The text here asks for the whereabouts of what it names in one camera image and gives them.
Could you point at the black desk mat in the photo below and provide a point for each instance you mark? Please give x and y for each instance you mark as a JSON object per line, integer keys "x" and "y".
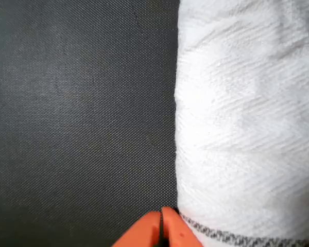
{"x": 79, "y": 115}

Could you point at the white striped towel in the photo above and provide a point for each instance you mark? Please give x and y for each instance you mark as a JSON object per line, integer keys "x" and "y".
{"x": 247, "y": 115}

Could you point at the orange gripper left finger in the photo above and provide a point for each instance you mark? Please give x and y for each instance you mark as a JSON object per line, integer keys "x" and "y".
{"x": 141, "y": 231}

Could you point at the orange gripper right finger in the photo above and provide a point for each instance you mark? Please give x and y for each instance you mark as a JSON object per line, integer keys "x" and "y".
{"x": 180, "y": 231}

